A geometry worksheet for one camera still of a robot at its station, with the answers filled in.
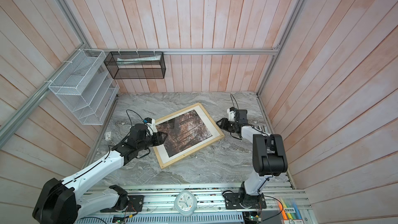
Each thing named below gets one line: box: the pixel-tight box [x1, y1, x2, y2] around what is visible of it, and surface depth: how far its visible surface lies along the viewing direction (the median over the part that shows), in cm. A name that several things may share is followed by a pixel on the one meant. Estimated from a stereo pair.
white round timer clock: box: [174, 190, 198, 217], surface depth 73 cm
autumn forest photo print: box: [155, 109, 213, 158], surface depth 100 cm
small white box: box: [105, 131, 112, 141], surface depth 97 cm
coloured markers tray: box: [278, 198, 305, 224], surface depth 71 cm
